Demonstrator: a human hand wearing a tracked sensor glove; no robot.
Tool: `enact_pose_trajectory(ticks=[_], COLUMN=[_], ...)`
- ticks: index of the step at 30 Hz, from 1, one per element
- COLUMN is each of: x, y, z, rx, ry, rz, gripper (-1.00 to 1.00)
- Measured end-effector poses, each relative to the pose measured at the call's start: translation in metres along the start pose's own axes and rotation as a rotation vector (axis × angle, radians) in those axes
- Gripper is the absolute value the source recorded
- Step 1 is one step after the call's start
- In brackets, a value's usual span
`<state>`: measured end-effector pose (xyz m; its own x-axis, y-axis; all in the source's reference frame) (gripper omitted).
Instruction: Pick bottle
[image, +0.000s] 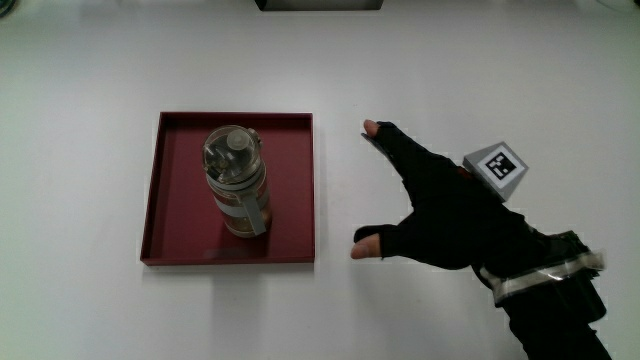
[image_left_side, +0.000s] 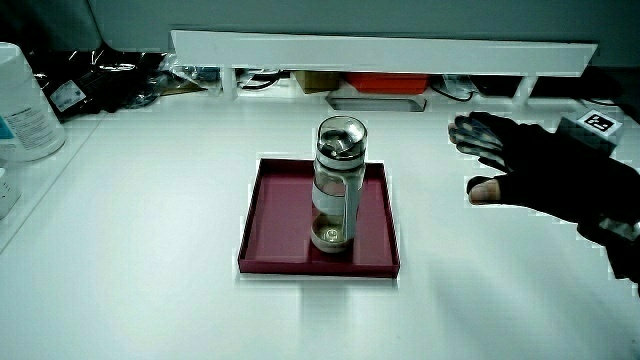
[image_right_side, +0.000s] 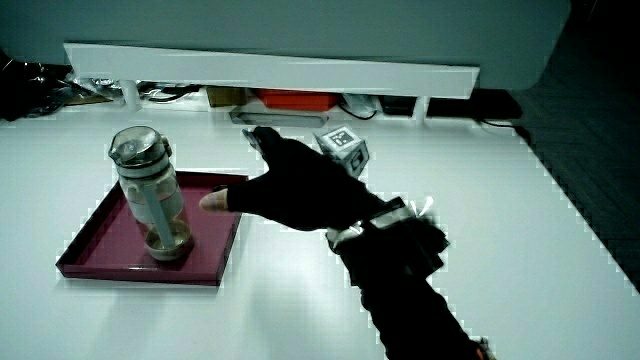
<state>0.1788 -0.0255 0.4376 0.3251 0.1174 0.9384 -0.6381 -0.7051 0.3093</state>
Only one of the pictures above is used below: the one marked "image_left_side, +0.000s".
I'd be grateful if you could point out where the person's right hand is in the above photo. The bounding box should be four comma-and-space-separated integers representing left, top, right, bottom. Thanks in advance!
447, 108, 640, 237

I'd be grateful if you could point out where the orange box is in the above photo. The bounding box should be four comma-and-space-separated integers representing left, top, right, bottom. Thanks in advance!
344, 72, 431, 95

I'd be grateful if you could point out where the clear plastic bag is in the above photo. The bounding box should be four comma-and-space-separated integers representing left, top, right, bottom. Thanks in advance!
159, 53, 222, 97

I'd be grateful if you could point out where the maroon square tray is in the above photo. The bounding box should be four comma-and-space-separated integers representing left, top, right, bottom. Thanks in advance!
237, 157, 401, 279

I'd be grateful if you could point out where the flat grey tray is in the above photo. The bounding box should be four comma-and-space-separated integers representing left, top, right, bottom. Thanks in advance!
326, 95, 428, 113

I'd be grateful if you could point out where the brown cardboard box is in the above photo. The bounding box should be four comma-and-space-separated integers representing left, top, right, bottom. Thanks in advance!
291, 70, 342, 95

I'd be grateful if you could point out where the black plastic bag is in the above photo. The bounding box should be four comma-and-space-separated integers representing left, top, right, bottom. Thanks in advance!
29, 44, 169, 123

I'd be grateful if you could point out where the black cable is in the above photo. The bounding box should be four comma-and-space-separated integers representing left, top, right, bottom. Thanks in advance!
430, 79, 476, 103

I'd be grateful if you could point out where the clear bottle with grey handle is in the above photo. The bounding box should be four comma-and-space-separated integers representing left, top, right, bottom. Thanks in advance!
309, 115, 369, 254

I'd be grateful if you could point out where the large white labelled tub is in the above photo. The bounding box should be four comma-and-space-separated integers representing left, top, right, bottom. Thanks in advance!
0, 41, 67, 163

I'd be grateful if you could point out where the person's right forearm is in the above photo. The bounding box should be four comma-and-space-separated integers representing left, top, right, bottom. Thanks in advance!
577, 217, 640, 297

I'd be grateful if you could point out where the white shelf riser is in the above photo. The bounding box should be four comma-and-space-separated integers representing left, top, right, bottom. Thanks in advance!
170, 29, 599, 101

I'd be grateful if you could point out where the small white container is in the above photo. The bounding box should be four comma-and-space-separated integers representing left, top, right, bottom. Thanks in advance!
0, 167, 22, 220

